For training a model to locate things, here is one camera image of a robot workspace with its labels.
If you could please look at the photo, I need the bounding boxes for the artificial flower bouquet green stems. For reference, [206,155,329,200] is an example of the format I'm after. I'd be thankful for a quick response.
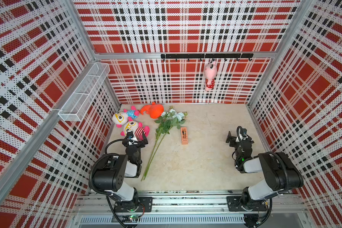
[141,106,188,181]

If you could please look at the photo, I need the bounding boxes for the pink tape dispenser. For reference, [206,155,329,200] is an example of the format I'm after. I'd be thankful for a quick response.
[180,127,189,145]

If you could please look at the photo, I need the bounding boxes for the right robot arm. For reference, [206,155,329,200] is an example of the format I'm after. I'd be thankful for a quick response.
[226,126,304,211]

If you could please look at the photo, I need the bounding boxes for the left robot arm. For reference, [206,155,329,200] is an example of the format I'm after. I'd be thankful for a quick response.
[88,131,148,212]

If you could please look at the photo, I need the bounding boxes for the white fish plush pink fins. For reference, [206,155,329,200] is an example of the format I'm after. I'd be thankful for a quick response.
[121,121,150,141]

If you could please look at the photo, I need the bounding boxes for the white fish plush blue fins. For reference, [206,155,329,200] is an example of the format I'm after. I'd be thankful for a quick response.
[112,106,140,128]

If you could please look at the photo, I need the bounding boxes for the red whale plush toy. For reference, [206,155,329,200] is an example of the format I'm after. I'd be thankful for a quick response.
[139,102,164,119]

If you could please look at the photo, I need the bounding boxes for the pink hanging plush doll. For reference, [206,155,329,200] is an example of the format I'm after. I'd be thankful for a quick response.
[203,60,218,92]

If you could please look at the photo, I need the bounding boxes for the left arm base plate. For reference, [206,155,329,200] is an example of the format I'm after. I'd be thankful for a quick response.
[114,197,153,213]

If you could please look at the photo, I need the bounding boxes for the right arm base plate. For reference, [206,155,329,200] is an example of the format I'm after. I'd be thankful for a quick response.
[227,196,267,212]

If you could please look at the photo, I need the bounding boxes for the white wire mesh basket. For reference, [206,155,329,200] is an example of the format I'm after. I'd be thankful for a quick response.
[59,62,110,122]

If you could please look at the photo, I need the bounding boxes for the black hook rail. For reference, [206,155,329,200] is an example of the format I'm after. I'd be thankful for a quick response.
[161,53,254,60]

